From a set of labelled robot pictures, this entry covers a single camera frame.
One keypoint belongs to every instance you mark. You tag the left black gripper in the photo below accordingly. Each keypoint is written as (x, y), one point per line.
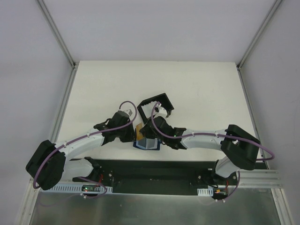
(129, 135)

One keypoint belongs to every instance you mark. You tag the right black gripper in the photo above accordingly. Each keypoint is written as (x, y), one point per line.
(148, 131)

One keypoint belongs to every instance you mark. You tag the gold credit card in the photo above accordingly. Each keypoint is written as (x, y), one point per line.
(138, 131)

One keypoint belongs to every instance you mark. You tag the blue leather card holder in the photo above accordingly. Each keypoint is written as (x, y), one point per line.
(147, 144)

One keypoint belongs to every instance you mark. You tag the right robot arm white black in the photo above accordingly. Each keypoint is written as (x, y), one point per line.
(238, 145)

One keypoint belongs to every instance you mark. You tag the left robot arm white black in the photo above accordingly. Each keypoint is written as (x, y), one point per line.
(52, 162)

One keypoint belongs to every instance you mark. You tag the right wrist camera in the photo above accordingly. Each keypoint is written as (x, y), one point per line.
(160, 109)

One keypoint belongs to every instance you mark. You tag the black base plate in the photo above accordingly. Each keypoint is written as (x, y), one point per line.
(158, 177)

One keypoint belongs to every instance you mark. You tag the left white cable duct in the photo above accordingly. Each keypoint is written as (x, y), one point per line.
(79, 188)

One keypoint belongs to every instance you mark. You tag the white cable duct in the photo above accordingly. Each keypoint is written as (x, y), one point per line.
(205, 192)
(79, 188)

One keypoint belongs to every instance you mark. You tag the right white cable duct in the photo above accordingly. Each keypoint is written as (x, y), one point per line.
(205, 192)

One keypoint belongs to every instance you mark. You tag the left aluminium frame post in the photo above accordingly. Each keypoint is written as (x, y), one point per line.
(55, 31)

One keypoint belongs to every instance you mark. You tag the aluminium frame post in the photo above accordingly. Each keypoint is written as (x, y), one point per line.
(55, 31)
(259, 33)

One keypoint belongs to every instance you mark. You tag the right aluminium frame post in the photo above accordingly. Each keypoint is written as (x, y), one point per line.
(259, 33)

